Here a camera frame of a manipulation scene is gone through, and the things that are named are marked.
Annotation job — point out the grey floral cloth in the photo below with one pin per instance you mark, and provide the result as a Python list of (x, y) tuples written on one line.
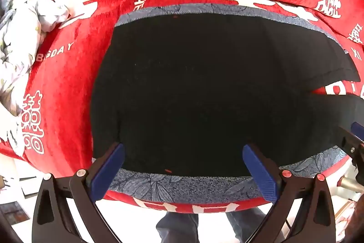
[(148, 183)]

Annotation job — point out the person's left leg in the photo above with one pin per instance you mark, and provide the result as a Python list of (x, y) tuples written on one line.
[(177, 227)]

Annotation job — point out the black pants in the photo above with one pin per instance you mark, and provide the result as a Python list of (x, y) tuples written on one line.
[(199, 89)]

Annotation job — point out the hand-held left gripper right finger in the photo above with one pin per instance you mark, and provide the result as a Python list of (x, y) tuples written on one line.
[(260, 174)]

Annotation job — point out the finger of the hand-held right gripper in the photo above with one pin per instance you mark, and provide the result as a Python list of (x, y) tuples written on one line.
[(355, 143)]

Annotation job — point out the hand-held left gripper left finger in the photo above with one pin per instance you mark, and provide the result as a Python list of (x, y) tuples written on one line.
[(109, 171)]

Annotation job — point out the silver metal tube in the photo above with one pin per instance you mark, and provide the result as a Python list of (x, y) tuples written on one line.
[(351, 183)]

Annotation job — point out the white floral quilt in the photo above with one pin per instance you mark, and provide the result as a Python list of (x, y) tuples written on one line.
[(17, 46)]

